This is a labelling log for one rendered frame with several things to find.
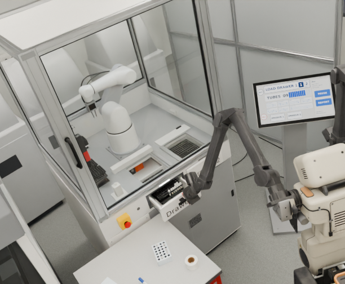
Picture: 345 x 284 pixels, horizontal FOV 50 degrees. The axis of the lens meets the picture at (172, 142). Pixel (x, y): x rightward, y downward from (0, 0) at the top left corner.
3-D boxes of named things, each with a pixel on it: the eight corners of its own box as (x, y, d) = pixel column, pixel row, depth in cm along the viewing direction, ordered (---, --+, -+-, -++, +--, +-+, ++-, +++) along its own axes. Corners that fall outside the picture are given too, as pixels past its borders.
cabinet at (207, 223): (244, 230, 306) (233, 155, 260) (141, 313, 266) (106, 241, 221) (176, 179, 375) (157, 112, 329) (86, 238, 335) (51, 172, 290)
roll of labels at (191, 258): (199, 268, 197) (198, 263, 195) (187, 271, 197) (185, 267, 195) (197, 257, 203) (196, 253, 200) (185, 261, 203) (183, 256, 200)
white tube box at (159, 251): (173, 260, 205) (171, 256, 202) (158, 266, 203) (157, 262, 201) (166, 244, 215) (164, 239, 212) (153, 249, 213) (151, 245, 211)
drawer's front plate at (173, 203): (201, 196, 232) (198, 183, 225) (164, 222, 221) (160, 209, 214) (199, 194, 233) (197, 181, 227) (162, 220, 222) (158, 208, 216)
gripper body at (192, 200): (189, 185, 217) (192, 181, 210) (199, 199, 215) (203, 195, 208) (180, 191, 214) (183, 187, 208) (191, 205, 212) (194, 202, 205)
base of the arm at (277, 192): (271, 205, 162) (296, 197, 163) (264, 187, 165) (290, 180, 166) (266, 208, 171) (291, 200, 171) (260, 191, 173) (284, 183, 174)
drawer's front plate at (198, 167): (223, 161, 254) (221, 149, 248) (190, 183, 243) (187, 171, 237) (221, 160, 255) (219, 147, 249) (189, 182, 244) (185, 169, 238)
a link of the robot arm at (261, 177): (230, 100, 182) (242, 101, 189) (211, 115, 190) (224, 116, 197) (271, 182, 165) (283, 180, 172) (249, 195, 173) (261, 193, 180)
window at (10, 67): (90, 200, 208) (23, 60, 159) (89, 201, 208) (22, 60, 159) (40, 143, 271) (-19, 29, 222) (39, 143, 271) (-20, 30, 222)
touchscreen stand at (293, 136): (333, 230, 288) (339, 121, 230) (273, 235, 296) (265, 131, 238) (317, 186, 328) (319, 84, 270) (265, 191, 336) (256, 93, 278)
